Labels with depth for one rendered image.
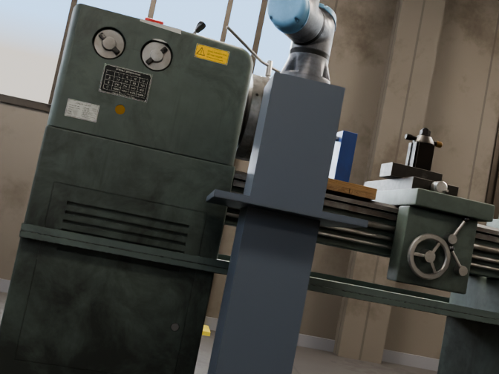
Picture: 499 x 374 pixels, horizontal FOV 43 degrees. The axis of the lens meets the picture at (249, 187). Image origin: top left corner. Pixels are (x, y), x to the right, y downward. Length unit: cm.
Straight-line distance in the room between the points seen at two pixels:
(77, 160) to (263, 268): 68
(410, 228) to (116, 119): 104
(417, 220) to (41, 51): 298
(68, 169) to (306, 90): 76
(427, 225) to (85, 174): 115
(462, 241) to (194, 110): 103
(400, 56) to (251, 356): 318
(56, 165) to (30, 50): 256
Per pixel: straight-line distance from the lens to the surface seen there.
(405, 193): 228
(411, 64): 456
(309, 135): 171
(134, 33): 206
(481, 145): 483
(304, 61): 179
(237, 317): 168
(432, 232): 227
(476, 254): 251
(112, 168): 199
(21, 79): 447
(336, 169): 236
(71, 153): 200
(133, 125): 201
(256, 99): 218
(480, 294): 267
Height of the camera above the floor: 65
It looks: 5 degrees up
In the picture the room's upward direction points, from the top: 11 degrees clockwise
